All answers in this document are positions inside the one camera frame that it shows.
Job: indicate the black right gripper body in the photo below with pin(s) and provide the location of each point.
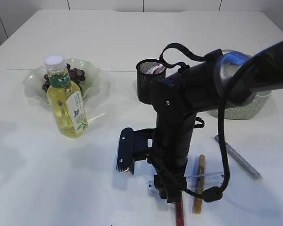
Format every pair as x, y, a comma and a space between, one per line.
170, 161

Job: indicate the silver glitter pen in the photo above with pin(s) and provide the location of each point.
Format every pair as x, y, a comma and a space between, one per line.
244, 164

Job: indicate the pink scissors with cover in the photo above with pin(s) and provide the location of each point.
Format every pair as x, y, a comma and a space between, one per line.
156, 69

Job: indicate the green plastic woven basket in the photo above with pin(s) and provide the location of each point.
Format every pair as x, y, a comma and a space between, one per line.
238, 108

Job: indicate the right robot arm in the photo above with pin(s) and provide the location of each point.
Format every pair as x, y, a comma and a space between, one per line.
179, 97

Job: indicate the red glitter pen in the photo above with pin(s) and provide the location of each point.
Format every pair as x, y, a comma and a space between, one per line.
179, 211

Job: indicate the transparent plastic ruler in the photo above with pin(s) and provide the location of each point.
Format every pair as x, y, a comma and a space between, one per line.
193, 182

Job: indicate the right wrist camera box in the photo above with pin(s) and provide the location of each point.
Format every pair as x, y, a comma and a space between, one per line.
132, 147

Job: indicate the black mesh pen holder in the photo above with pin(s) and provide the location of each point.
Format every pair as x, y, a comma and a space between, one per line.
144, 80

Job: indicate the purple artificial grape bunch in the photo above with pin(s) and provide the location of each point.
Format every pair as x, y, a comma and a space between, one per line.
63, 77

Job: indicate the gold glitter pen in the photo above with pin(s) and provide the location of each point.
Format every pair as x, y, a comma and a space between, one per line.
197, 206

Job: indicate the green wavy glass plate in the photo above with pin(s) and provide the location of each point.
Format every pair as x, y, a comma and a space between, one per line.
90, 87

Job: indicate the yellow tea plastic bottle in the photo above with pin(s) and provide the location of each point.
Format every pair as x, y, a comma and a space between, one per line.
66, 103

